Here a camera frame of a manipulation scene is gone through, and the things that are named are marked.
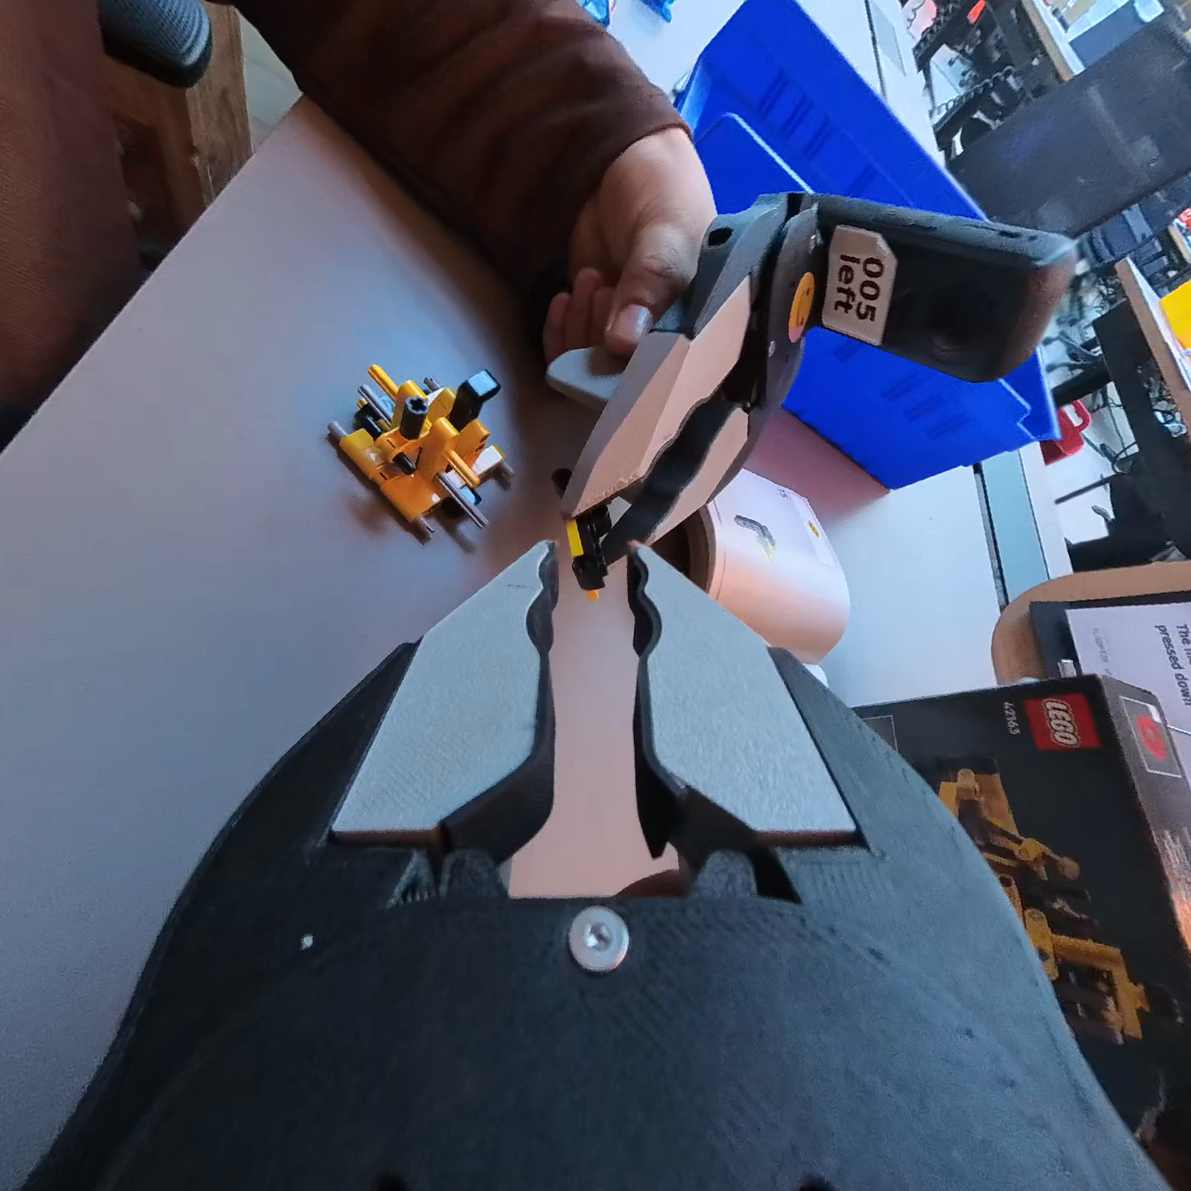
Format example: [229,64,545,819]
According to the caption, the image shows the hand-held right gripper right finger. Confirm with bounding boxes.
[625,545,859,860]

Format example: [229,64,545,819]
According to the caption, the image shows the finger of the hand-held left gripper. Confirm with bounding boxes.
[605,402,757,562]
[560,279,754,520]

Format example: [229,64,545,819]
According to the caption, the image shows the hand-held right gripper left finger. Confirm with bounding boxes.
[331,541,561,863]

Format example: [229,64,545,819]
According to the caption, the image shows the small black lego assembly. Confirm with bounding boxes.
[564,505,615,603]

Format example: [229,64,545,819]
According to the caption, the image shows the person's left forearm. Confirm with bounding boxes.
[232,0,694,286]

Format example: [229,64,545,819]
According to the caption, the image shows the lego instruction booklet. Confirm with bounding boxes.
[683,469,853,669]

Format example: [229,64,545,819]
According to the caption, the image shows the yellow lego assembly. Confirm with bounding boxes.
[326,364,516,544]

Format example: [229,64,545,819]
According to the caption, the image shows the black lego box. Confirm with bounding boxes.
[850,674,1191,1142]

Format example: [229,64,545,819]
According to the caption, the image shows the person's left hand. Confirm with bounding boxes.
[543,125,718,365]

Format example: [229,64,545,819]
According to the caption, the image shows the blue plastic bins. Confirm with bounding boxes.
[673,0,1063,493]

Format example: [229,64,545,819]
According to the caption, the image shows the black equipment rack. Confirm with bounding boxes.
[911,0,1191,239]

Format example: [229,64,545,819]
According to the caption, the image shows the red object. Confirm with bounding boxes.
[1040,399,1091,467]

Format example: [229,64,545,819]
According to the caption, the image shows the round wooden table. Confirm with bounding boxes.
[989,561,1191,687]

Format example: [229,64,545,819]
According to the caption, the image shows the black framed sign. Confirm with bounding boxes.
[1028,591,1191,711]

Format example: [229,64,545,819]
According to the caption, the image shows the brown wooden panel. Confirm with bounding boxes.
[112,5,255,274]

